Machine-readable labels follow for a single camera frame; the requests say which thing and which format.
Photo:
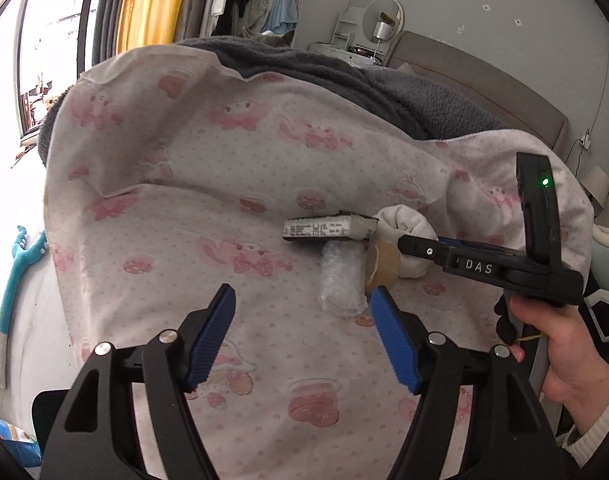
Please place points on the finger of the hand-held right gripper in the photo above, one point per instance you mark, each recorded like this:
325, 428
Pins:
489, 246
424, 251

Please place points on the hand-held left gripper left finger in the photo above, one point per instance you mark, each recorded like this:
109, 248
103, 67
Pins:
212, 340

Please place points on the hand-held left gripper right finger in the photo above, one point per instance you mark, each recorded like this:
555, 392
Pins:
392, 340

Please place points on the white sock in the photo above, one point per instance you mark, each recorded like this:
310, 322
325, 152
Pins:
399, 220

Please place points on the brown tape roll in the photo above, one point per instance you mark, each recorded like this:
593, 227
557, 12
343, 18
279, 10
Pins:
384, 265

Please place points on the clear bubble wrap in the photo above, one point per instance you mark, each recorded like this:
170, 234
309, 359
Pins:
342, 280

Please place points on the person's right forearm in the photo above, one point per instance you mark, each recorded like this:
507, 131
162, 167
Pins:
604, 435

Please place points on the person's right hand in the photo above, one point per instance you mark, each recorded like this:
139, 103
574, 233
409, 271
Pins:
569, 355

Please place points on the beige rounded object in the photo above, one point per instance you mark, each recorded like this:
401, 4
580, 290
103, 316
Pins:
597, 185

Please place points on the pink printed blanket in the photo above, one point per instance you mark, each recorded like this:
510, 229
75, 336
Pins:
184, 210

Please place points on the beige bed headboard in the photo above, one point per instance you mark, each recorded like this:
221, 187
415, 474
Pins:
484, 90

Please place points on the grey fleece blanket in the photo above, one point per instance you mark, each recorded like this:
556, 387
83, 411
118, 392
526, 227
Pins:
394, 95

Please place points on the blue cardboard box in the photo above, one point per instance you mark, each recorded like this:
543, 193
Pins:
9, 431

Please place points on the white dresser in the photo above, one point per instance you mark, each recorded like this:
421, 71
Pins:
329, 49

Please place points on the small white table lamp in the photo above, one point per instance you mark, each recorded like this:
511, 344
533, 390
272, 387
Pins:
381, 30

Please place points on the white shelf organizer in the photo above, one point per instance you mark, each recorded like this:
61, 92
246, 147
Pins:
347, 25

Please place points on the round white mirror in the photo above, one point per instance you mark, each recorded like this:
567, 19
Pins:
384, 10

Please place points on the grey cat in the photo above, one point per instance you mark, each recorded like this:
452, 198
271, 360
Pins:
267, 40

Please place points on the light blue hanging shirt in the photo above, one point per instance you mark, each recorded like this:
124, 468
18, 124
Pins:
284, 5

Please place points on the white hanging coat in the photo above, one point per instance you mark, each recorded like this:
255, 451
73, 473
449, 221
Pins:
262, 5

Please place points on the yellow curtain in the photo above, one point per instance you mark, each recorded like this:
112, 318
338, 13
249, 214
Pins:
144, 5

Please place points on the dark framed window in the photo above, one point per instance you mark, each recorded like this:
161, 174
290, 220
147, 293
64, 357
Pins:
54, 20

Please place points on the white wall charger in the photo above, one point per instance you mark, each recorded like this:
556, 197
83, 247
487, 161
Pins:
586, 142

